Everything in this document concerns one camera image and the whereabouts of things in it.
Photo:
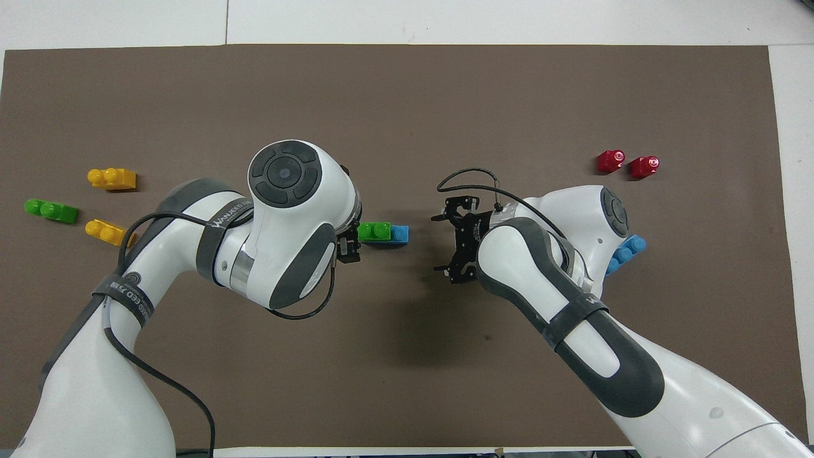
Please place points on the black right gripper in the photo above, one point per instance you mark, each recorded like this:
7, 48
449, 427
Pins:
472, 240

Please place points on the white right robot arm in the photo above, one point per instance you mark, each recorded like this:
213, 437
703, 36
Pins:
572, 299

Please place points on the red small toy block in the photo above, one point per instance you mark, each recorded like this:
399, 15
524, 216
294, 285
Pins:
609, 162
643, 167

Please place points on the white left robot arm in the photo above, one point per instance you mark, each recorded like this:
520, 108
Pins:
280, 216

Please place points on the yellow two-stud toy block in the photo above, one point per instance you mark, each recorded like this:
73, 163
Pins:
114, 180
102, 232

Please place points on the blue three-stud toy block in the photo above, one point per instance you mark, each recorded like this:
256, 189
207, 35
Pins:
629, 248
400, 235

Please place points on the brown table mat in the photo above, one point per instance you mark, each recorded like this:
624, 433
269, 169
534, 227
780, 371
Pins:
407, 95

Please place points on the green two-stud toy block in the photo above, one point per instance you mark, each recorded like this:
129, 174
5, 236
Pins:
54, 212
375, 232

